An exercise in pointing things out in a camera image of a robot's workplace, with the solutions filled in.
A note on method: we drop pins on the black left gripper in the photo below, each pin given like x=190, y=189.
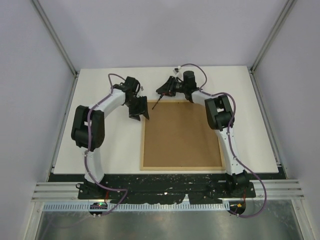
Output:
x=141, y=110

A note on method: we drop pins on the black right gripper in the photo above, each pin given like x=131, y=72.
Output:
x=167, y=87

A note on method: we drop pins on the red handled screwdriver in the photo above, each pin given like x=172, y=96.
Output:
x=160, y=97

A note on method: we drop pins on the wooden picture frame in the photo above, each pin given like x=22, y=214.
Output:
x=177, y=137

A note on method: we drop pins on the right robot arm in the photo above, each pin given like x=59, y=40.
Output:
x=220, y=117

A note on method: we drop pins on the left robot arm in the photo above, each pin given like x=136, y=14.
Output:
x=88, y=127

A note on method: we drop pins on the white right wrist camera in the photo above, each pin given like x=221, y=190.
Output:
x=177, y=70

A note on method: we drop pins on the black speckled base plate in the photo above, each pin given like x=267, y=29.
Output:
x=164, y=189

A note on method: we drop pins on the white slotted cable duct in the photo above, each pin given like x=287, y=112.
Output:
x=97, y=207

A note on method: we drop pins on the aluminium rail across front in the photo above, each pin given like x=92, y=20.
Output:
x=278, y=189

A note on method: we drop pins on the right aluminium corner post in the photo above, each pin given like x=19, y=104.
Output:
x=274, y=31

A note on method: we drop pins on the aluminium corner post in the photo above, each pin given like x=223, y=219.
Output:
x=53, y=34
x=274, y=31

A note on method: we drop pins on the left aluminium corner post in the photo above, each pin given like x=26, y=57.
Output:
x=53, y=34

